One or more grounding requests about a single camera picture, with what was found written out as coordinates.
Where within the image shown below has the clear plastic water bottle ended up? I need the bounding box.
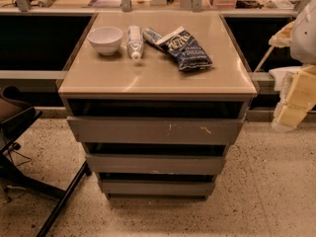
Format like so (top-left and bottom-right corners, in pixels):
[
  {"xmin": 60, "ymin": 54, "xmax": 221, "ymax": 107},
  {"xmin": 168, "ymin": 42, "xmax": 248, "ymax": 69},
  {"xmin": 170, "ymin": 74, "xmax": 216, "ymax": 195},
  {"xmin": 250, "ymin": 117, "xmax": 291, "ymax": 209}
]
[{"xmin": 126, "ymin": 25, "xmax": 144, "ymax": 61}]

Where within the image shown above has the blue vinegar chips bag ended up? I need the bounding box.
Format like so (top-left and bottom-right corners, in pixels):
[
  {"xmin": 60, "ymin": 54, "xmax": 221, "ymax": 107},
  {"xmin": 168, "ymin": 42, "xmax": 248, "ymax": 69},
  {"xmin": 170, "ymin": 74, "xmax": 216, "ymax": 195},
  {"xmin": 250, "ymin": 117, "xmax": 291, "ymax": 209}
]
[{"xmin": 143, "ymin": 27, "xmax": 212, "ymax": 72}]

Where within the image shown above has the grey drawer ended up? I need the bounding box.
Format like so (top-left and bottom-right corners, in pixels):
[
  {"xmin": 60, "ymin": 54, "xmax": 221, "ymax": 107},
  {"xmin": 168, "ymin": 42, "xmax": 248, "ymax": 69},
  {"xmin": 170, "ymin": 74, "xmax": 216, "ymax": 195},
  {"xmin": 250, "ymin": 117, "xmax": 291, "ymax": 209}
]
[
  {"xmin": 86, "ymin": 154, "xmax": 225, "ymax": 175},
  {"xmin": 67, "ymin": 117, "xmax": 243, "ymax": 145},
  {"xmin": 98, "ymin": 180, "xmax": 215, "ymax": 197}
]

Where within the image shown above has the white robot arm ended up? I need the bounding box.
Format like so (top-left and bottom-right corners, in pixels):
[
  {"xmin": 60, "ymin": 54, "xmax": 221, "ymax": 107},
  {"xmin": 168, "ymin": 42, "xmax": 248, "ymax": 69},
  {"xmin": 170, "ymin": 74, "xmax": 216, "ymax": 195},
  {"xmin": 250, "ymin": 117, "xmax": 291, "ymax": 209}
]
[{"xmin": 269, "ymin": 0, "xmax": 316, "ymax": 132}]

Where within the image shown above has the black office chair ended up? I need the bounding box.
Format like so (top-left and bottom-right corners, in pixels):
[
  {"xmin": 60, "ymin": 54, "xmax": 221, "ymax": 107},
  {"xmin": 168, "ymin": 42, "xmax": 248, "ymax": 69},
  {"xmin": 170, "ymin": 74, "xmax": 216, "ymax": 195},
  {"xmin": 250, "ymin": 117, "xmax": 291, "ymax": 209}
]
[{"xmin": 0, "ymin": 85, "xmax": 93, "ymax": 237}]

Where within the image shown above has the grey top drawer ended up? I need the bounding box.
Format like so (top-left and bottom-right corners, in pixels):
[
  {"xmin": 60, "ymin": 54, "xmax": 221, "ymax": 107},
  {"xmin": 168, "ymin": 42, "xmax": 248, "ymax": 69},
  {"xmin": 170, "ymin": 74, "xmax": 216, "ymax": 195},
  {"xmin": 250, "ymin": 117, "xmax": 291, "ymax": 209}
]
[{"xmin": 67, "ymin": 117, "xmax": 243, "ymax": 145}]

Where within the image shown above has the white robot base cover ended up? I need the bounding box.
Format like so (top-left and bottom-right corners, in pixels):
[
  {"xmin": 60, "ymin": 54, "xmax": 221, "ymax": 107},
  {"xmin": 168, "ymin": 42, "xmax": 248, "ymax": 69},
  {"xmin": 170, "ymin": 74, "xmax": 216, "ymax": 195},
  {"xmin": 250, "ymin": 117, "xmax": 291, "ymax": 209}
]
[{"xmin": 269, "ymin": 66, "xmax": 300, "ymax": 92}]

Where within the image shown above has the grey bottom drawer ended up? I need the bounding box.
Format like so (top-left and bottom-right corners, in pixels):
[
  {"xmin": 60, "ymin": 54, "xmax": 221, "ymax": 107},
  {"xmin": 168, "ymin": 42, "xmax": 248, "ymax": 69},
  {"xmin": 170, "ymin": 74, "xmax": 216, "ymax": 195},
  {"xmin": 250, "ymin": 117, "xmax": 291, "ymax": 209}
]
[{"xmin": 98, "ymin": 180, "xmax": 215, "ymax": 197}]

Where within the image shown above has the white rod with black tip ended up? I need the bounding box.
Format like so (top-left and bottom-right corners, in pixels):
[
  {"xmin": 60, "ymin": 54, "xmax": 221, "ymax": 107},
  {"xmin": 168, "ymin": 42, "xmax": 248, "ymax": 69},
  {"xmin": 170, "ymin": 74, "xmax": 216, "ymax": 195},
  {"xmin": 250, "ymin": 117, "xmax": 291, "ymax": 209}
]
[{"xmin": 253, "ymin": 46, "xmax": 275, "ymax": 72}]

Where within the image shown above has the grey drawer cabinet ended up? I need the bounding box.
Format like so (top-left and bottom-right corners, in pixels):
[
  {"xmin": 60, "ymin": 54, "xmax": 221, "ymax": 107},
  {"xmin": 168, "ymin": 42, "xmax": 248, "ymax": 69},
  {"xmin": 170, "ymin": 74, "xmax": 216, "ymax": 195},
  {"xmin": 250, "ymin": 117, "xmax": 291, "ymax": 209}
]
[{"xmin": 57, "ymin": 11, "xmax": 259, "ymax": 201}]

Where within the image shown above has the white bowl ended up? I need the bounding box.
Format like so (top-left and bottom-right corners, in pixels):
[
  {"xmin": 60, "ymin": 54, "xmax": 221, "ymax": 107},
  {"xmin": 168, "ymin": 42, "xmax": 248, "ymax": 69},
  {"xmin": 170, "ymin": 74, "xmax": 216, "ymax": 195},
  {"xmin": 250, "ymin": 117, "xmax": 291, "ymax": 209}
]
[{"xmin": 87, "ymin": 27, "xmax": 122, "ymax": 55}]

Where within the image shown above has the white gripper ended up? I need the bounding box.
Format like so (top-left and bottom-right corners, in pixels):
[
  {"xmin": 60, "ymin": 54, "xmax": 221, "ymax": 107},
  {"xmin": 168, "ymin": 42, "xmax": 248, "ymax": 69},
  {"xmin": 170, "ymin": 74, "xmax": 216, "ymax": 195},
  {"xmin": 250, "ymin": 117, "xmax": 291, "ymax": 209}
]
[{"xmin": 269, "ymin": 21, "xmax": 316, "ymax": 132}]

